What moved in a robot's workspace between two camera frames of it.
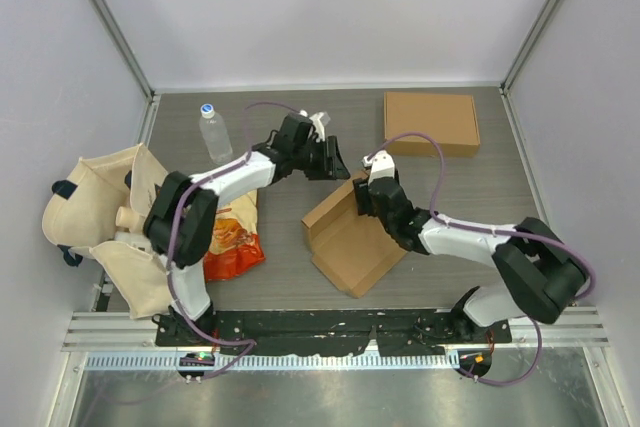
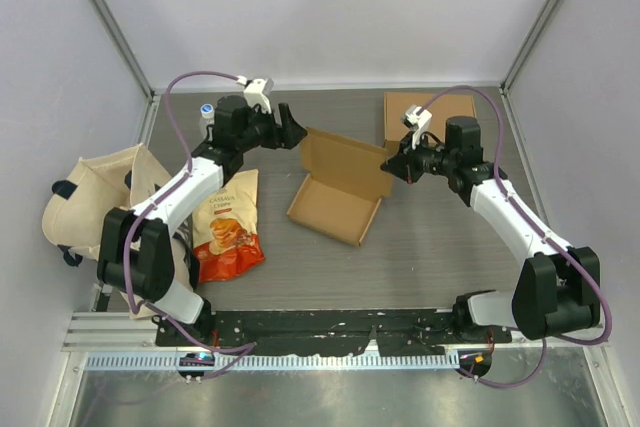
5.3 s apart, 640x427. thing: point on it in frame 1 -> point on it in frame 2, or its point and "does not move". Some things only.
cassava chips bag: [235, 244] does not move
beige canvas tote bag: [81, 210] does not move
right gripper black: [363, 197] -> [404, 163]
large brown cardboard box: [450, 119] does not move
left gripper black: [331, 166] -> [284, 136]
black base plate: [329, 332] does not move
